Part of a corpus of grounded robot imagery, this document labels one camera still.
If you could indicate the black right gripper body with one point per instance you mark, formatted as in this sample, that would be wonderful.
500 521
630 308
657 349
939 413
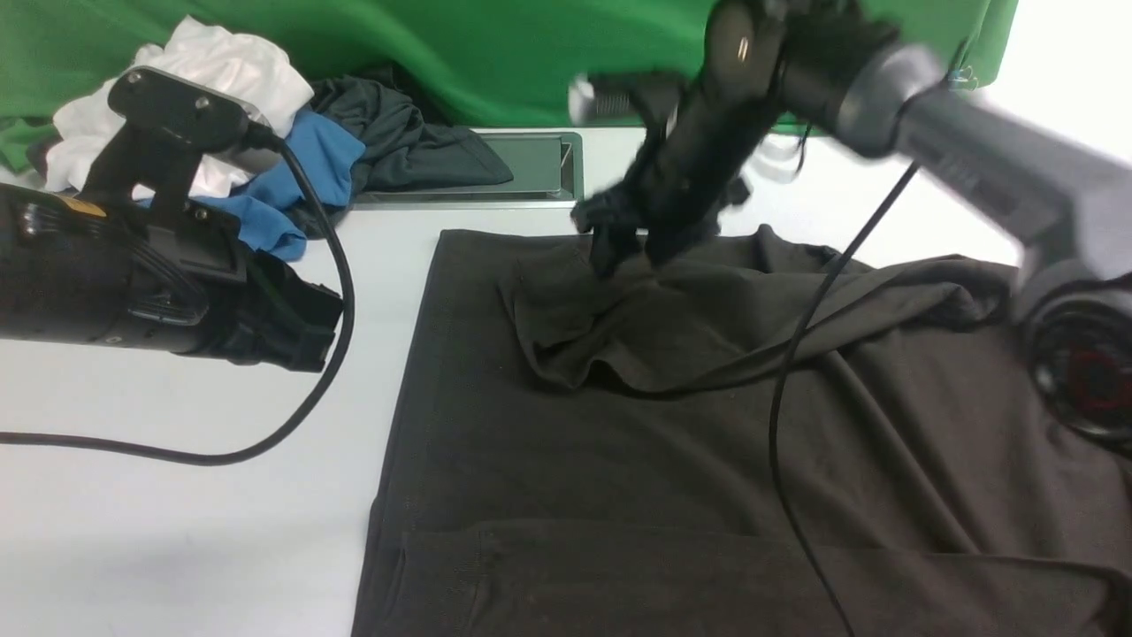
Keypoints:
683 174

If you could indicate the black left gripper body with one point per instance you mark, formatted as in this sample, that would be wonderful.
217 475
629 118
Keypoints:
260 311

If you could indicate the dark gray long-sleeve top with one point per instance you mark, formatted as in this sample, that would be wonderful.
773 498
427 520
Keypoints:
576 457

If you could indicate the gray right robot arm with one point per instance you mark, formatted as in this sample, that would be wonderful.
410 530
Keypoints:
858 81

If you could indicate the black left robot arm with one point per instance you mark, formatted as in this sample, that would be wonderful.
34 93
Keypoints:
104 276

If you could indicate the blue crumpled garment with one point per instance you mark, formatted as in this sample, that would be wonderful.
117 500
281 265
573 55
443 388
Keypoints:
292 186

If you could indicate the green backdrop cloth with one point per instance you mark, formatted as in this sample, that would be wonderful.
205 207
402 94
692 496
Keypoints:
489 63

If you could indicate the white crumpled garment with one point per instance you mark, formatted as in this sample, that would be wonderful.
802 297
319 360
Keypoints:
207 63

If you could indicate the dark teal crumpled garment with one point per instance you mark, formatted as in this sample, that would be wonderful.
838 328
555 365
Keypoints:
378 132

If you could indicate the blue binder clip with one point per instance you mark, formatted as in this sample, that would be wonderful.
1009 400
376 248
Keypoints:
962 78

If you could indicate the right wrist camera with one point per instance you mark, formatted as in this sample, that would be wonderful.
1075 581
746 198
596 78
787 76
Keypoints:
647 96

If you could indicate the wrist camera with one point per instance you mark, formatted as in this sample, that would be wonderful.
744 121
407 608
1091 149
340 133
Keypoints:
159 148
647 96

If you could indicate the metal table cable hatch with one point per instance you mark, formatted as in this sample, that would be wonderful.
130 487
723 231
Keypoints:
547 168

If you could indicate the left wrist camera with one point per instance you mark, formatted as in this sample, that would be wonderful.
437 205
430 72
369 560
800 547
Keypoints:
159 148

